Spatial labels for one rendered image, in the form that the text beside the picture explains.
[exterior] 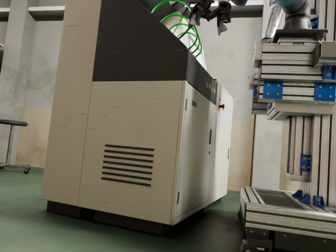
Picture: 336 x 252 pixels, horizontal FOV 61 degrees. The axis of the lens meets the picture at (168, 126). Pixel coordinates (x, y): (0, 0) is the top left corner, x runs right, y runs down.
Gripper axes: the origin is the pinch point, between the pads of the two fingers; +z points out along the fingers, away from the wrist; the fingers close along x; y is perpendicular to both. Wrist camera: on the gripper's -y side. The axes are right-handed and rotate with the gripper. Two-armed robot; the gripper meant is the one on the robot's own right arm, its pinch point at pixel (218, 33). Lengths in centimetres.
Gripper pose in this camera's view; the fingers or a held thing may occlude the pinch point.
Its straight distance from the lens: 201.8
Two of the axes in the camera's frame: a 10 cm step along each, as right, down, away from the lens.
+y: 9.2, 0.5, -3.8
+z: -0.9, 9.9, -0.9
